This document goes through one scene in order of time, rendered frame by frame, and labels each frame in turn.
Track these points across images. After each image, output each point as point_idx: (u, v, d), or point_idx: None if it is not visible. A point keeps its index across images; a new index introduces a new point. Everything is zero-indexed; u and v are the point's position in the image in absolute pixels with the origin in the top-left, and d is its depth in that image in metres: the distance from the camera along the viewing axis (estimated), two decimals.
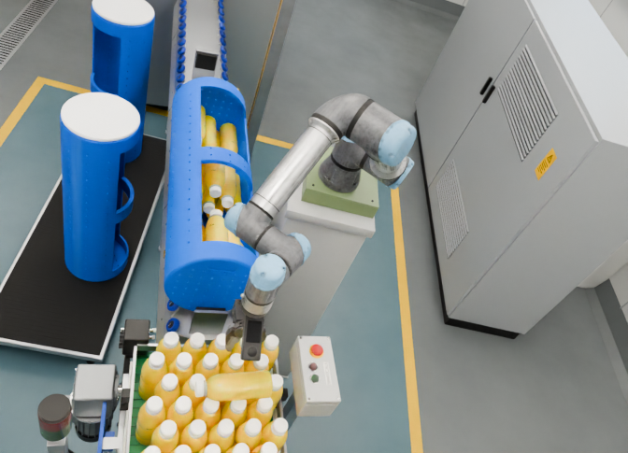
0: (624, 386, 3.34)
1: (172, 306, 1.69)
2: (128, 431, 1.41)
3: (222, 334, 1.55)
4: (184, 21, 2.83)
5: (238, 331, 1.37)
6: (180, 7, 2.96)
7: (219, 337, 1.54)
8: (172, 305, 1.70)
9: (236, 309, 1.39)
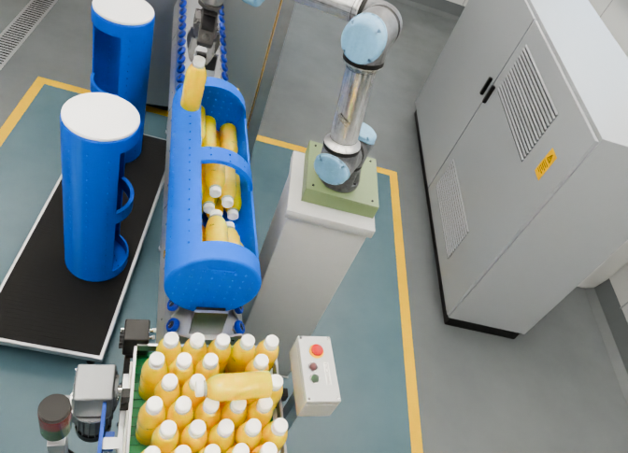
0: (624, 386, 3.34)
1: (172, 306, 1.69)
2: (128, 431, 1.41)
3: (222, 334, 1.55)
4: (184, 21, 2.83)
5: (196, 28, 1.68)
6: (180, 7, 2.96)
7: (219, 337, 1.54)
8: (172, 305, 1.70)
9: (195, 13, 1.69)
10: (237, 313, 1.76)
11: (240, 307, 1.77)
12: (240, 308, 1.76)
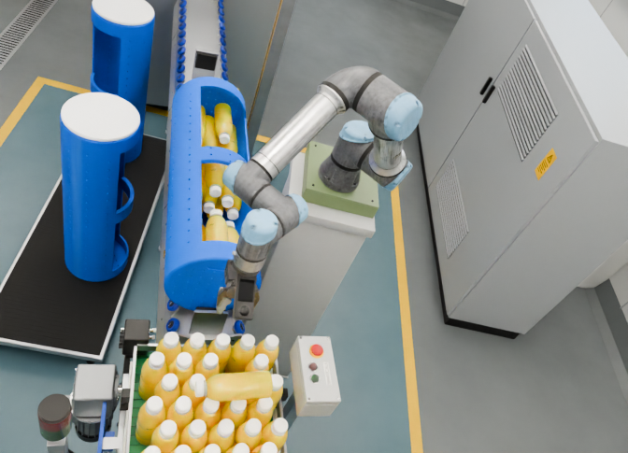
0: (624, 386, 3.34)
1: (172, 306, 1.69)
2: (128, 431, 1.41)
3: (222, 334, 1.55)
4: (184, 21, 2.83)
5: (231, 290, 1.35)
6: (180, 7, 2.96)
7: (219, 337, 1.54)
8: (172, 305, 1.70)
9: (229, 269, 1.37)
10: None
11: None
12: None
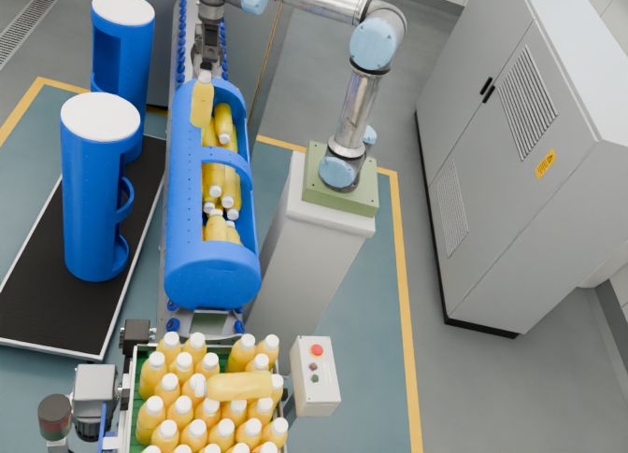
0: (624, 386, 3.34)
1: (172, 306, 1.69)
2: (128, 431, 1.41)
3: (205, 71, 1.75)
4: (184, 21, 2.83)
5: (199, 44, 1.65)
6: (180, 7, 2.96)
7: (201, 73, 1.74)
8: (172, 305, 1.70)
9: (196, 29, 1.66)
10: (237, 313, 1.76)
11: (240, 307, 1.77)
12: (240, 308, 1.76)
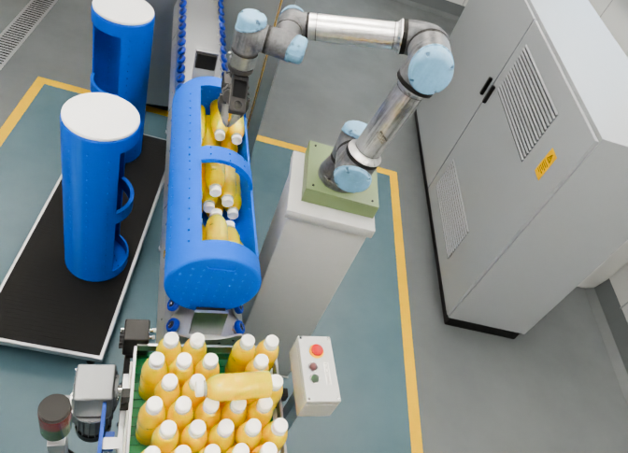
0: (624, 386, 3.34)
1: (172, 306, 1.69)
2: (128, 431, 1.41)
3: (222, 134, 2.06)
4: (184, 21, 2.83)
5: (226, 93, 1.57)
6: (180, 7, 2.96)
7: (218, 134, 2.05)
8: (172, 304, 1.70)
9: (224, 77, 1.58)
10: (237, 313, 1.76)
11: (240, 307, 1.77)
12: (240, 308, 1.76)
